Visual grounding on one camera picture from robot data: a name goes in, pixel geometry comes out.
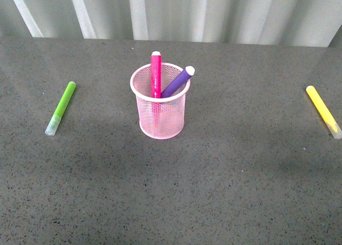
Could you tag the pink mesh pen cup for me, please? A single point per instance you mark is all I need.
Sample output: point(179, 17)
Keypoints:
point(159, 118)

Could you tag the pink marker pen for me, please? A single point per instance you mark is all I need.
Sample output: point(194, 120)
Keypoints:
point(156, 59)

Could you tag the purple marker pen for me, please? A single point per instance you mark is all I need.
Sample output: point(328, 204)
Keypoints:
point(180, 80)

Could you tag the green marker pen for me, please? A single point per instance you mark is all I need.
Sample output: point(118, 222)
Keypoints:
point(60, 109)

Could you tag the yellow marker pen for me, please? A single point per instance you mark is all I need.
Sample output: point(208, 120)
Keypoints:
point(324, 112)

